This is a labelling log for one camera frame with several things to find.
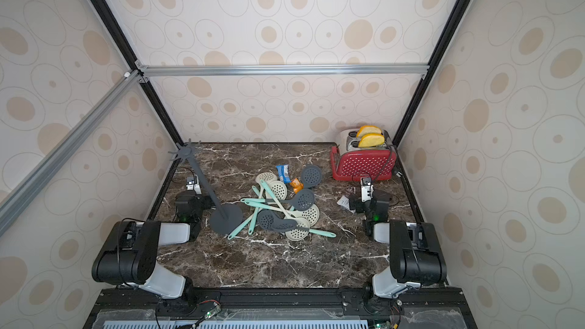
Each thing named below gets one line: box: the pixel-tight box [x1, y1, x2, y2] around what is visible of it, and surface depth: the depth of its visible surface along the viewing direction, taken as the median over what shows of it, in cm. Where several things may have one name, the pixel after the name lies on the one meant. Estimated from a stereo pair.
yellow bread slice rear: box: [356, 124, 382, 138], surface depth 100 cm
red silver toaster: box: [330, 130, 397, 182], surface depth 98 cm
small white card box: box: [335, 194, 356, 215], surface depth 99 cm
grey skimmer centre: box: [278, 188, 315, 211], surface depth 97 cm
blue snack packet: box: [275, 164, 291, 185], surface depth 108 cm
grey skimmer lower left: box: [257, 209, 276, 230], surface depth 92 cm
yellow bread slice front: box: [358, 133, 385, 148], surface depth 96 cm
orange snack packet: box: [289, 177, 304, 195], surface depth 105 cm
